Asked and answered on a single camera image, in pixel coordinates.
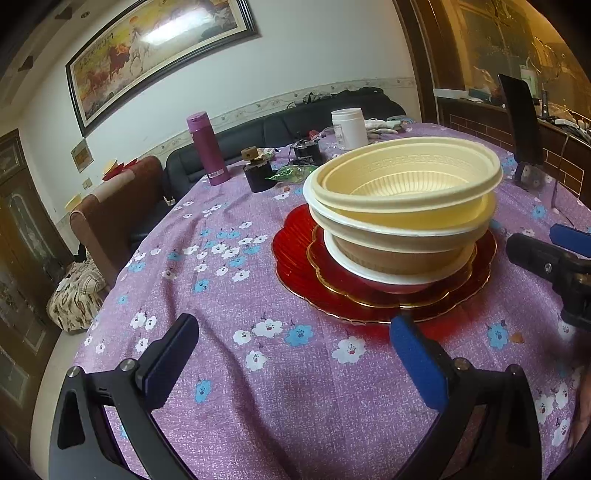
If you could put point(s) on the framed horse painting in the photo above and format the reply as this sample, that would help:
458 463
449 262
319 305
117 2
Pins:
157 50

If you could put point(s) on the cream bowl patterned rim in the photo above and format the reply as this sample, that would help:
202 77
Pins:
392 184

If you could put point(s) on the tan snack packet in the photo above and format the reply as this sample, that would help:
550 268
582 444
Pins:
268 153

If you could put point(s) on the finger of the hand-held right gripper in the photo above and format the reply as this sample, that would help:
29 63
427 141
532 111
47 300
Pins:
572 237
535 254

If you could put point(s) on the small black labelled box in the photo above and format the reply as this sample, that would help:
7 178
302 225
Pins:
307 154

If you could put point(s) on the green wrapper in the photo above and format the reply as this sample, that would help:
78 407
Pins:
291 173

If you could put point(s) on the white cloth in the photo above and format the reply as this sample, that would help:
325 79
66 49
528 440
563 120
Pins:
388 125

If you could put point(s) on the wide cream plastic bowl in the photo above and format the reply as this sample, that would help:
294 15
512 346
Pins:
397 254

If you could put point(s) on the wooden glass-panel door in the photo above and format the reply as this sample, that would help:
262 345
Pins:
18 230

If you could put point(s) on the red box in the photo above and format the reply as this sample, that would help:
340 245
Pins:
122 171

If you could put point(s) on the black jar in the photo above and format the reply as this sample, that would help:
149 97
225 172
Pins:
259 177

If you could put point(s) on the wooden display cabinet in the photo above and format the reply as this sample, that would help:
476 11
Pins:
485 46

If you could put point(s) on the black sofa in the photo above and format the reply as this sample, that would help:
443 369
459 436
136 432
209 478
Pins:
258 134

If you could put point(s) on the black tablet on stand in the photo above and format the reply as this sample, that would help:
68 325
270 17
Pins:
521 120

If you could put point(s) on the large white bowl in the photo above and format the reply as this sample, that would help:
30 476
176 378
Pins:
310 196

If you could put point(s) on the black garment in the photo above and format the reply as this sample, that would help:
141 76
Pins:
362 96

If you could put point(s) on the red plate gold print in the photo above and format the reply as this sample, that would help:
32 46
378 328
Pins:
295 258

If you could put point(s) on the patterned cloth bundle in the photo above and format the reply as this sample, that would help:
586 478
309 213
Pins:
76 300

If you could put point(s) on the white plastic jar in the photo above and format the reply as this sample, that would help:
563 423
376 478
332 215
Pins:
349 129

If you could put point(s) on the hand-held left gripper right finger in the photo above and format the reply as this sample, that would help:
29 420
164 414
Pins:
415 364

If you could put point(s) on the person's right forearm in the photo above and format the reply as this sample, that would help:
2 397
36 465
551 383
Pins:
582 415

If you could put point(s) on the brown wooden block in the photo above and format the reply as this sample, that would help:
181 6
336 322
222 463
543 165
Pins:
251 153

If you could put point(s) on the purple floral tablecloth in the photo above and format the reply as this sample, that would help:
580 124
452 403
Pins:
231 286

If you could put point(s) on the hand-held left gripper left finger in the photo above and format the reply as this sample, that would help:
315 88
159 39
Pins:
171 369

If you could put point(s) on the purple thermos bottle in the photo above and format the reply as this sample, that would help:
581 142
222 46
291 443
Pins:
207 152

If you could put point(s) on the brown chair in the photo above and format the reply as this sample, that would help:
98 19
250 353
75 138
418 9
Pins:
111 217

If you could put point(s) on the small framed wall picture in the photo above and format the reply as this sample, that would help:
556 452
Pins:
82 155

